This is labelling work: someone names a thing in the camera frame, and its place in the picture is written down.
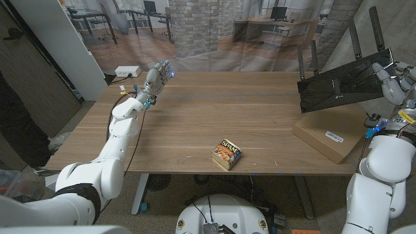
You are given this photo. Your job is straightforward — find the white robot torso edge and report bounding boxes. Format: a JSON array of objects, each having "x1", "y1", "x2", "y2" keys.
[{"x1": 0, "y1": 226, "x2": 131, "y2": 234}]

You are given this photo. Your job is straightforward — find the white power strip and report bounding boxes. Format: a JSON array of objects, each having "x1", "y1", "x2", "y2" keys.
[{"x1": 114, "y1": 66, "x2": 142, "y2": 78}]

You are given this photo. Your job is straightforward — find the white panel board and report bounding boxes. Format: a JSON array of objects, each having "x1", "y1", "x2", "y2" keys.
[{"x1": 9, "y1": 0, "x2": 109, "y2": 101}]

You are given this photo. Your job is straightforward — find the spam can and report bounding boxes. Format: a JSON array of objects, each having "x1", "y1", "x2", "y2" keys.
[{"x1": 211, "y1": 138, "x2": 242, "y2": 171}]

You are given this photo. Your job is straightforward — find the black router with antennas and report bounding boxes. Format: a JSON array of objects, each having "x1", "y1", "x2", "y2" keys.
[{"x1": 296, "y1": 6, "x2": 396, "y2": 114}]

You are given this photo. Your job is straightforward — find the clear plastic bin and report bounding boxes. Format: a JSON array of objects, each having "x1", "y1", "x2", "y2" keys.
[{"x1": 0, "y1": 168, "x2": 45, "y2": 202}]

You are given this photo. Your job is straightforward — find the brown cardboard box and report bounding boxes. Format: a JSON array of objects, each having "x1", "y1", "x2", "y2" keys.
[{"x1": 291, "y1": 105, "x2": 371, "y2": 165}]

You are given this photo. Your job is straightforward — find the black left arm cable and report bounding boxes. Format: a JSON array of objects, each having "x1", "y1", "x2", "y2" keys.
[{"x1": 105, "y1": 91, "x2": 138, "y2": 142}]

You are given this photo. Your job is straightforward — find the white table leg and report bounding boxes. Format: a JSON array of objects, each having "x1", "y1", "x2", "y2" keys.
[{"x1": 131, "y1": 174, "x2": 150, "y2": 216}]

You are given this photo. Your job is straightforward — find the dark wooden door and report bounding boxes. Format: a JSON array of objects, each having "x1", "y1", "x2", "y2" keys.
[{"x1": 0, "y1": 0, "x2": 82, "y2": 137}]

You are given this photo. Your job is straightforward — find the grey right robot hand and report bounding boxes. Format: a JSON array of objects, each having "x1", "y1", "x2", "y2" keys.
[{"x1": 372, "y1": 61, "x2": 416, "y2": 131}]

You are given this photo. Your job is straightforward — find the grey table leg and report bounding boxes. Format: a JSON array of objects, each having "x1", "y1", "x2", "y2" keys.
[{"x1": 294, "y1": 175, "x2": 315, "y2": 220}]

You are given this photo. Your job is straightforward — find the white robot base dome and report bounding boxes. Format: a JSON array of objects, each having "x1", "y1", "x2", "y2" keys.
[{"x1": 174, "y1": 194, "x2": 270, "y2": 234}]

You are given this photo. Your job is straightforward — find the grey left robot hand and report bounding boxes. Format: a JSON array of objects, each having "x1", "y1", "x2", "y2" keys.
[{"x1": 136, "y1": 60, "x2": 175, "y2": 107}]

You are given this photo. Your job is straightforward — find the black door handle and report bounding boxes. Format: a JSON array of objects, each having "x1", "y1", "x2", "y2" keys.
[{"x1": 3, "y1": 27, "x2": 25, "y2": 42}]

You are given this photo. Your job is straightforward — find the person in dark trousers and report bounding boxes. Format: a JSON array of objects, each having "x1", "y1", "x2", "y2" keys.
[{"x1": 0, "y1": 87, "x2": 71, "y2": 172}]

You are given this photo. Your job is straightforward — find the black power strip cord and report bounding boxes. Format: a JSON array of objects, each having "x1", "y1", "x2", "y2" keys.
[{"x1": 104, "y1": 73, "x2": 133, "y2": 85}]

